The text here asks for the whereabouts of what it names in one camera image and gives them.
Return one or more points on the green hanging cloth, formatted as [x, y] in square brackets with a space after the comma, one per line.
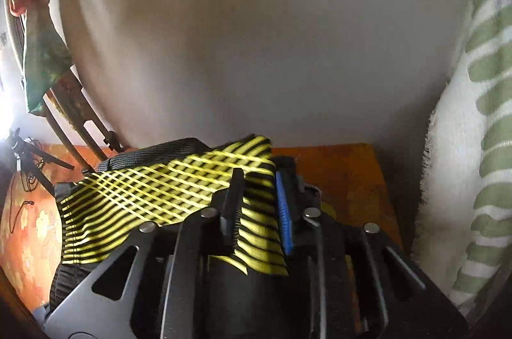
[44, 55]

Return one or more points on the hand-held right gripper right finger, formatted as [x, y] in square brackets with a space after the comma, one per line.
[284, 215]

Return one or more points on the small black tripod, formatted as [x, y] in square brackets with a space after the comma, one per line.
[24, 151]

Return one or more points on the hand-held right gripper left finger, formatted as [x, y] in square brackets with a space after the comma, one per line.
[234, 199]

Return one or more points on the green striped white blanket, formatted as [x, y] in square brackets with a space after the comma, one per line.
[452, 163]

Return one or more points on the orange floral bedsheet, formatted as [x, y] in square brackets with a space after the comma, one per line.
[344, 179]

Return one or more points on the black pants with yellow stripes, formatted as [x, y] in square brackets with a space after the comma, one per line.
[160, 187]

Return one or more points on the silver tripod stand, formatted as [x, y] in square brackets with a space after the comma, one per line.
[92, 123]

